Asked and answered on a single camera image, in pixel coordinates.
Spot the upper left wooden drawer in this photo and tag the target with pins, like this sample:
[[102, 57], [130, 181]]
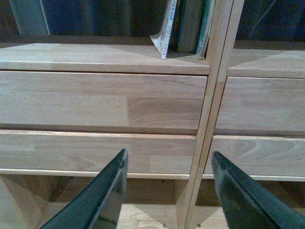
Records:
[[101, 99]]

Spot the lower left wooden drawer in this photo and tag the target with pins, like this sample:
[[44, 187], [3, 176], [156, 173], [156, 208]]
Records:
[[76, 152]]

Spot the white blue paperback book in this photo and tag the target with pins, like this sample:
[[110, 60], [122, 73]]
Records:
[[162, 38]]

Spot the wooden drawer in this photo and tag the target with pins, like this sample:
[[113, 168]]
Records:
[[76, 152], [101, 99], [261, 156], [262, 105]]

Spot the thin green-cover book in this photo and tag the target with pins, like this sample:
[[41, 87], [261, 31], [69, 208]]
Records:
[[205, 28]]

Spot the light wooden bookshelf unit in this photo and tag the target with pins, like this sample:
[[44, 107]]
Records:
[[153, 201]]

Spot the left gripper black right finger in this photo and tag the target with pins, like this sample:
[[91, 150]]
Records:
[[248, 205]]

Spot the upper right wooden drawer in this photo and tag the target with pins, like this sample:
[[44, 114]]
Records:
[[262, 105]]

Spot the dark curtain behind shelf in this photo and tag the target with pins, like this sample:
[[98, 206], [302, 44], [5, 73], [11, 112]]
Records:
[[261, 20]]

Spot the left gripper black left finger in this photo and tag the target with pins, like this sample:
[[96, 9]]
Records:
[[98, 206]]

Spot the lower right wooden drawer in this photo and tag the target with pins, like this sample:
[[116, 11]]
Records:
[[261, 156]]

